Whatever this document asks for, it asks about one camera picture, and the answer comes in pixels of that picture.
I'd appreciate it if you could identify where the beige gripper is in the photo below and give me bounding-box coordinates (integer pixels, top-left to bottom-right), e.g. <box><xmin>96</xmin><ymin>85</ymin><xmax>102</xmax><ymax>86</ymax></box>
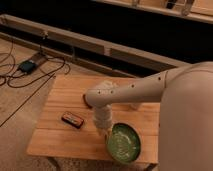
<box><xmin>93</xmin><ymin>105</ymin><xmax>112</xmax><ymax>139</ymax></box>

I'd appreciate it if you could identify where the green ceramic bowl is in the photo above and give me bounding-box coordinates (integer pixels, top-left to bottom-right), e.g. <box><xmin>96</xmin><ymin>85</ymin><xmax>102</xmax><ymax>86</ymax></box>
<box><xmin>106</xmin><ymin>123</ymin><xmax>141</xmax><ymax>164</ymax></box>

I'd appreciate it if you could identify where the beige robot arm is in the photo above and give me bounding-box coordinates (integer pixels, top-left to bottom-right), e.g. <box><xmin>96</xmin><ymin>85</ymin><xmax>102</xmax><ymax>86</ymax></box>
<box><xmin>84</xmin><ymin>61</ymin><xmax>213</xmax><ymax>171</ymax></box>

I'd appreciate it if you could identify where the dark rectangular snack box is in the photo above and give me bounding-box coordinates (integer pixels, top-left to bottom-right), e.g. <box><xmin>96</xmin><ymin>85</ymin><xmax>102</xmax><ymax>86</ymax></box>
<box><xmin>61</xmin><ymin>111</ymin><xmax>84</xmax><ymax>129</ymax></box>

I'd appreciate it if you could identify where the translucent plastic cup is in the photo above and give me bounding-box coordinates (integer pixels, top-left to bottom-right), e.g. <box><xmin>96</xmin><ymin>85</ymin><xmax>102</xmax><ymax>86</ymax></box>
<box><xmin>130</xmin><ymin>103</ymin><xmax>141</xmax><ymax>110</ymax></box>

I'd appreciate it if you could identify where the small wooden table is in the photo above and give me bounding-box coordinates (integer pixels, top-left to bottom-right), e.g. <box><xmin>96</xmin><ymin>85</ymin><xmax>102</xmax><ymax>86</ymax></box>
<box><xmin>27</xmin><ymin>75</ymin><xmax>160</xmax><ymax>171</ymax></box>

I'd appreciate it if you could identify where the black power adapter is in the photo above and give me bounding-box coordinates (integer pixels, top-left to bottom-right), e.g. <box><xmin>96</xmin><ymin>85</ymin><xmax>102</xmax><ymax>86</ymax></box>
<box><xmin>18</xmin><ymin>60</ymin><xmax>36</xmax><ymax>74</ymax></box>

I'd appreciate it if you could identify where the long wooden beam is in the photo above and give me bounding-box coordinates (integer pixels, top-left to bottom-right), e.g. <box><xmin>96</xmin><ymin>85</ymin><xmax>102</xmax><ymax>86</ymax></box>
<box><xmin>0</xmin><ymin>14</ymin><xmax>187</xmax><ymax>71</ymax></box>

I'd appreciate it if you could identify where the black floor cable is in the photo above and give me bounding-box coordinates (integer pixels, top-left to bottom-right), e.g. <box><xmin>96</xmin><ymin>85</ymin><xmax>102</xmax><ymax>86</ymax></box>
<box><xmin>0</xmin><ymin>39</ymin><xmax>72</xmax><ymax>128</ymax></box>

